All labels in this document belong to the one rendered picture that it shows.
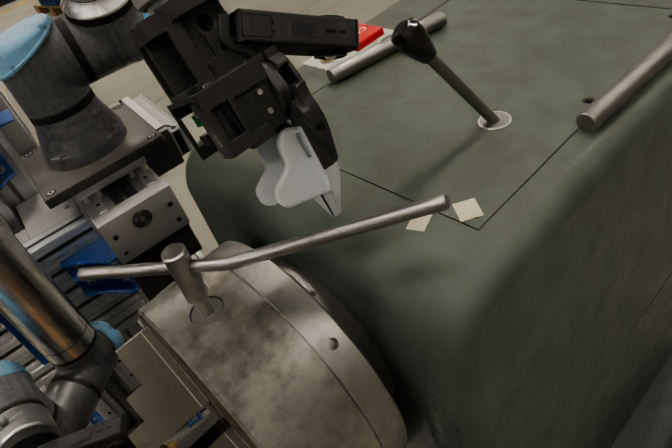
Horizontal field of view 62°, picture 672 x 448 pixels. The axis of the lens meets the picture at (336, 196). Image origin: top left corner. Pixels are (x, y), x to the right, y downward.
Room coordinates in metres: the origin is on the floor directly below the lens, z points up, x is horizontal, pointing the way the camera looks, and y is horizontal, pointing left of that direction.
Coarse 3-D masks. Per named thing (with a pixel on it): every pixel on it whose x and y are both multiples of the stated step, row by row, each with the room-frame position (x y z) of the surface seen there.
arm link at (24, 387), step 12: (0, 372) 0.52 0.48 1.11; (12, 372) 0.52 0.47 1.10; (24, 372) 0.53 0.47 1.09; (0, 384) 0.50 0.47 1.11; (12, 384) 0.49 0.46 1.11; (24, 384) 0.50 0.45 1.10; (0, 396) 0.47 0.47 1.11; (12, 396) 0.47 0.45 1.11; (24, 396) 0.47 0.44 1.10; (36, 396) 0.48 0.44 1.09; (0, 408) 0.46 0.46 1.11; (48, 408) 0.49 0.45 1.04
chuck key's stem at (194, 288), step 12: (168, 252) 0.37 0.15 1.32; (180, 252) 0.37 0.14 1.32; (168, 264) 0.37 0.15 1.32; (180, 264) 0.36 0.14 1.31; (180, 276) 0.36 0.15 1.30; (192, 276) 0.37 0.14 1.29; (180, 288) 0.37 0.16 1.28; (192, 288) 0.37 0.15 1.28; (204, 288) 0.37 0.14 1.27; (192, 300) 0.37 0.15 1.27; (204, 300) 0.37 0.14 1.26; (204, 312) 0.37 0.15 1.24
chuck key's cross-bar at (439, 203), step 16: (400, 208) 0.32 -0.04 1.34; (416, 208) 0.31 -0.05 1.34; (432, 208) 0.31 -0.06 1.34; (448, 208) 0.30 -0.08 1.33; (352, 224) 0.33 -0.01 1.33; (368, 224) 0.32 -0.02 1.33; (384, 224) 0.32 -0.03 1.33; (288, 240) 0.35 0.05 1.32; (304, 240) 0.34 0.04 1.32; (320, 240) 0.33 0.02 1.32; (336, 240) 0.33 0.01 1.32; (240, 256) 0.36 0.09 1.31; (256, 256) 0.35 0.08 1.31; (272, 256) 0.35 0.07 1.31; (80, 272) 0.40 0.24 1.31; (96, 272) 0.39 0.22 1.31; (112, 272) 0.39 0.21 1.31; (128, 272) 0.38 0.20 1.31; (144, 272) 0.38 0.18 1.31; (160, 272) 0.38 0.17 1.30; (192, 272) 0.37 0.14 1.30
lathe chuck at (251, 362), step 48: (240, 288) 0.39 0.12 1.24; (192, 336) 0.35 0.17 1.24; (240, 336) 0.34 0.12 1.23; (288, 336) 0.34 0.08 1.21; (240, 384) 0.30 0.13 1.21; (288, 384) 0.30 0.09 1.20; (336, 384) 0.30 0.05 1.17; (240, 432) 0.30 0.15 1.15; (288, 432) 0.27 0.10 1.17; (336, 432) 0.27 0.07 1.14
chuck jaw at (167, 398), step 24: (144, 336) 0.42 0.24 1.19; (144, 360) 0.40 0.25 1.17; (168, 360) 0.40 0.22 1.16; (144, 384) 0.38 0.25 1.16; (168, 384) 0.38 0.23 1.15; (192, 384) 0.38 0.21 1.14; (144, 408) 0.36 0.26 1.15; (168, 408) 0.36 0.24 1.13; (192, 408) 0.36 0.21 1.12; (144, 432) 0.35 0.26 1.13; (168, 432) 0.35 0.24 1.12
